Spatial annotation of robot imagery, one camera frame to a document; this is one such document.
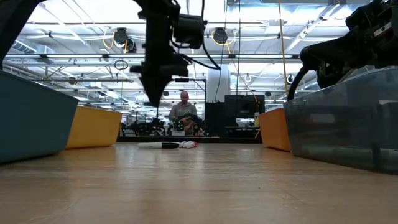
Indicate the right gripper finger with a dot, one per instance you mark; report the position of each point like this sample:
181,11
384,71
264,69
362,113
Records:
351,63
345,46

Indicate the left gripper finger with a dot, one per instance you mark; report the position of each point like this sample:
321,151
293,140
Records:
157,88

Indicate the black cap short marker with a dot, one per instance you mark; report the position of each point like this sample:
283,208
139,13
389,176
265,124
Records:
161,145

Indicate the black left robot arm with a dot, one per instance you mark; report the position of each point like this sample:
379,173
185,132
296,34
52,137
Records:
12,25

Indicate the person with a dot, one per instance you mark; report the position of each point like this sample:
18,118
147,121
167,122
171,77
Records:
183,110

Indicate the black desk lamp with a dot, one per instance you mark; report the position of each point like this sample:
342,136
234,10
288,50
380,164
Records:
306,59

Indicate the white pillar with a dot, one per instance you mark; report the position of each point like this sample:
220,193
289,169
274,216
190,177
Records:
222,84

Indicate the long ceiling light bar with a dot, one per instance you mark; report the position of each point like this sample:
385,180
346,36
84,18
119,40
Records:
93,56

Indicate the grey translucent plastic bin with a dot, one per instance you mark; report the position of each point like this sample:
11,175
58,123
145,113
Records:
342,130

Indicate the yellow plastic bin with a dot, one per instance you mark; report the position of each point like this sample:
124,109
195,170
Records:
93,127

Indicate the black cabinet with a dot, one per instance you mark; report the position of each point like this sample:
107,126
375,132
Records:
242,107

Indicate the orange plastic bin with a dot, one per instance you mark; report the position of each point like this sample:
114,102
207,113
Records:
275,130

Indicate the teal plastic bin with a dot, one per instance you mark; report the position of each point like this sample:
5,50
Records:
37,124

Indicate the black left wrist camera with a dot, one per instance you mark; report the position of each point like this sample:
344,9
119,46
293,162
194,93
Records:
189,31

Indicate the black background rig frame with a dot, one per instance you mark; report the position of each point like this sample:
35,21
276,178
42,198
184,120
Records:
203,102

